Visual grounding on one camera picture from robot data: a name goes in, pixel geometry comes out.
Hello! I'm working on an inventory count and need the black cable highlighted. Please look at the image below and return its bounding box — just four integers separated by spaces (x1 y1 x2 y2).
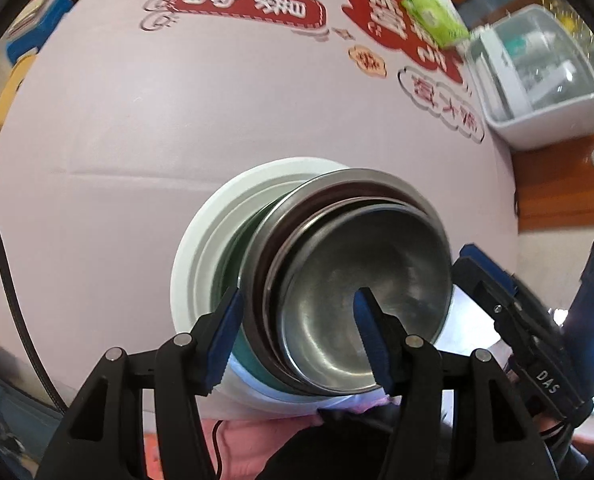
0 195 65 411

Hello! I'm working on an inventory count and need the person's pink garment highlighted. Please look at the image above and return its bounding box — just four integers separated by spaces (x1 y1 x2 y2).
197 405 328 480

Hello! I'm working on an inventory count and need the pink printed tablecloth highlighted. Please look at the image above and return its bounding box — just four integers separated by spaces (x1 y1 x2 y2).
0 0 520 421

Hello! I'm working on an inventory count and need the white plastic storage box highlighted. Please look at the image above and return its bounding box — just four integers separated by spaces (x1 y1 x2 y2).
464 4 594 151

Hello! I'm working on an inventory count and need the large dull steel bowl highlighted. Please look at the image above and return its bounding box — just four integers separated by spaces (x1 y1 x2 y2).
262 199 453 393

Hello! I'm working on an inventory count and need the yellow stool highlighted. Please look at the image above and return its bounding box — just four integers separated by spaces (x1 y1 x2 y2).
0 55 38 131

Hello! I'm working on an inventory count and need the brown wooden sideboard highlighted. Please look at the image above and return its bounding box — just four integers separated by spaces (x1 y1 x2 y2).
512 130 594 233

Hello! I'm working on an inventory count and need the white round plate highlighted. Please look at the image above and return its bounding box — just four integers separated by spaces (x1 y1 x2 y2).
169 156 393 421

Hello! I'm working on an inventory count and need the green round plate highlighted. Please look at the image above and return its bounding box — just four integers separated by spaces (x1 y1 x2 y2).
211 195 328 396

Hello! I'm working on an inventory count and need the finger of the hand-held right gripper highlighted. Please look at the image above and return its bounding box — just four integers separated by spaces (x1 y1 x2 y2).
458 242 564 342
452 255 554 352

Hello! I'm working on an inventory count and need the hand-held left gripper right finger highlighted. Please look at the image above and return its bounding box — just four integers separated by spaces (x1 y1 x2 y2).
353 287 553 480

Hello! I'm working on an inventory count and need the dark blue cushion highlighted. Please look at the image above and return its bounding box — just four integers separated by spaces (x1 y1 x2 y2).
0 350 62 480

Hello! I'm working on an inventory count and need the shiny flat-rimmed steel basin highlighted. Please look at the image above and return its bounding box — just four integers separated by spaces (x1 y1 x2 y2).
237 167 453 396

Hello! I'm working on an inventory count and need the green tissue pack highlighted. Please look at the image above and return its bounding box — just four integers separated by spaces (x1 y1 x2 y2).
401 0 470 48

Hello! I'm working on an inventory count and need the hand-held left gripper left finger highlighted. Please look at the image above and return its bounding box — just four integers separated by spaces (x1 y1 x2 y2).
34 287 245 480

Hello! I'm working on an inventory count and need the dark cloth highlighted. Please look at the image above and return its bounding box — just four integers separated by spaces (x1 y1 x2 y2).
272 395 408 480

